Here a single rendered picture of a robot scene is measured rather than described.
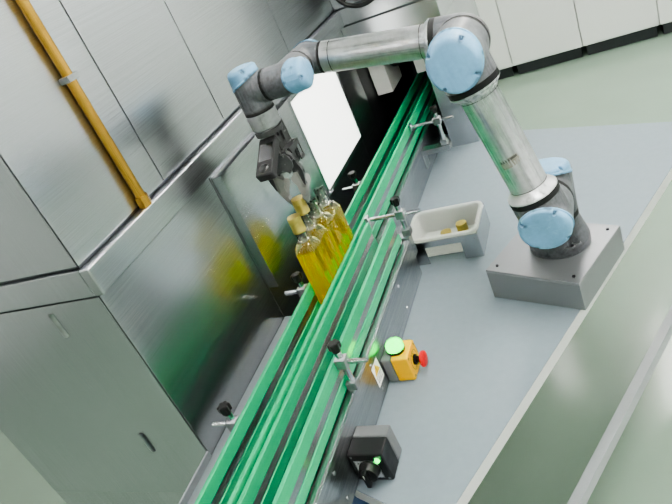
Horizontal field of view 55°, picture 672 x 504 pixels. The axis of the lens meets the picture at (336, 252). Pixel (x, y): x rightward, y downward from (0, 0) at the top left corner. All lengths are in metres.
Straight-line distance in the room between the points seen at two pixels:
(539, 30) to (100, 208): 4.42
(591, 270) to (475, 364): 0.36
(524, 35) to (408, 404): 4.15
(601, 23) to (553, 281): 3.88
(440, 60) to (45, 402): 1.16
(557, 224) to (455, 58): 0.43
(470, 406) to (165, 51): 1.06
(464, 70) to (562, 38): 4.05
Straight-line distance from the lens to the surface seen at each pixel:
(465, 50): 1.34
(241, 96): 1.56
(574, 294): 1.64
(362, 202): 2.11
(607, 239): 1.74
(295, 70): 1.49
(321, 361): 1.52
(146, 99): 1.52
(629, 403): 2.19
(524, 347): 1.60
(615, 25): 5.38
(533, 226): 1.49
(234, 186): 1.65
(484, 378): 1.55
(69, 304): 1.36
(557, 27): 5.36
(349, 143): 2.33
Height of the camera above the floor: 1.80
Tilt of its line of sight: 28 degrees down
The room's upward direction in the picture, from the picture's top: 25 degrees counter-clockwise
